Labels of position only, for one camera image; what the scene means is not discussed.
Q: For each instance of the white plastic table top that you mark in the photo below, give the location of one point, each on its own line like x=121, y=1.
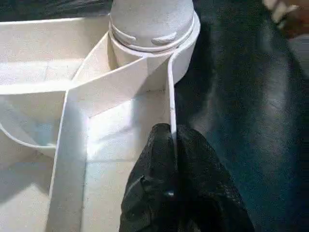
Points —
x=72, y=111

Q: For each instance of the white plastic table leg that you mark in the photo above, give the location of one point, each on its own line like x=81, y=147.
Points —
x=152, y=19

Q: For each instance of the black work mat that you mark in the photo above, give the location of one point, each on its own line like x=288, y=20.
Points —
x=241, y=106

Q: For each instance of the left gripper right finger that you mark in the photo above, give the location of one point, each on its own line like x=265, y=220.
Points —
x=207, y=193

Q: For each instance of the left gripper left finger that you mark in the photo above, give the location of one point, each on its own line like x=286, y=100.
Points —
x=149, y=193

